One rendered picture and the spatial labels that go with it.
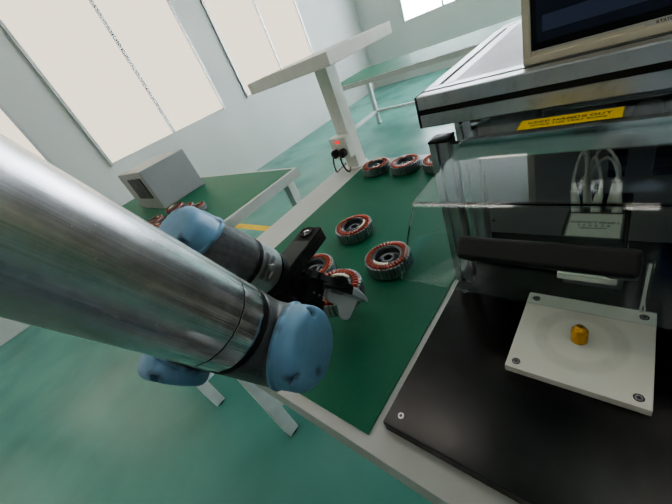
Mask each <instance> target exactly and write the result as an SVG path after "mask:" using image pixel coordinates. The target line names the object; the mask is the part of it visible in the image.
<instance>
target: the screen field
mask: <svg viewBox="0 0 672 504"><path fill-rule="evenodd" d="M645 1H648V0H588V1H585V2H582V3H578V4H575V5H572V6H569V7H566V8H563V9H560V10H557V11H554V12H551V13H548V14H545V15H542V32H543V31H547V30H550V29H553V28H557V27H560V26H564V25H567V24H570V23H574V22H577V21H580V20H584V19H587V18H591V17H594V16H597V15H601V14H604V13H607V12H611V11H614V10H618V9H621V8H624V7H628V6H631V5H634V4H638V3H641V2H645Z"/></svg>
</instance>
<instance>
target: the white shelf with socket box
mask: <svg viewBox="0 0 672 504"><path fill-rule="evenodd" d="M391 33H392V29H391V24H390V21H387V22H385V23H383V24H380V25H378V26H376V27H373V28H371V29H369V30H367V31H364V32H362V33H360V34H357V35H355V36H353V37H350V38H348V39H346V40H343V41H341V42H339V43H337V44H334V45H332V46H330V47H327V48H325V49H323V50H320V51H318V52H316V53H313V54H311V55H309V56H307V57H305V58H303V59H300V60H298V61H296V62H294V63H292V64H290V65H288V66H286V67H283V68H281V69H279V70H277V71H275V72H273V73H271V74H269V75H266V76H264V77H262V78H260V79H258V80H256V81H254V82H252V83H249V84H248V85H247V86H248V88H249V90H250V92H251V94H252V95H254V94H257V93H259V92H262V91H265V90H267V89H270V88H273V87H275V86H278V85H281V84H283V83H286V82H289V81H291V80H294V79H296V78H299V77H302V76H304V75H307V74H310V73H312V72H314V73H315V75H316V78H317V81H318V84H319V87H320V89H321V92H322V95H323V98H324V100H325V103H326V106H327V109H328V111H329V114H330V117H331V120H332V122H333V125H334V128H335V131H336V134H337V135H334V136H333V137H331V138H330V139H329V140H328V141H329V143H330V146H331V149H332V152H331V156H332V157H333V165H334V168H335V171H336V172H337V173H338V172H339V171H340V170H341V169H342V168H343V167H344V169H345V170H346V171H347V172H351V171H352V170H357V169H360V168H362V167H363V166H364V164H365V163H367V162H369V161H368V159H367V158H365V155H364V152H363V149H362V146H361V143H360V140H359V137H358V134H357V131H356V128H355V125H354V122H353V119H352V116H351V113H350V109H349V106H348V103H347V100H346V97H345V94H344V91H343V88H342V85H341V82H340V79H339V76H338V73H337V70H336V67H335V63H336V62H338V61H340V60H342V59H344V58H346V57H348V56H350V55H351V54H353V53H355V52H357V51H359V50H361V49H363V48H365V47H367V46H368V45H370V44H372V43H374V42H376V41H378V40H380V39H382V38H384V37H385V36H387V35H389V34H391ZM343 158H346V161H347V163H345V164H343V162H342V159H343ZM334 159H340V161H341V163H342V165H343V166H342V167H341V168H340V169H339V170H338V171H337V169H336V167H335V163H334ZM346 164H348V165H347V169H346V167H345V165H346ZM349 170H350V171H349Z"/></svg>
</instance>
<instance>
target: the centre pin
mask: <svg viewBox="0 0 672 504"><path fill-rule="evenodd" d="M588 337H589V330H588V329H587V328H586V327H585V326H583V325H581V324H577V325H574V326H572V328H571V337H570V339H571V341H572V342H573V343H574V344H577V345H585V344H587V343H588Z"/></svg>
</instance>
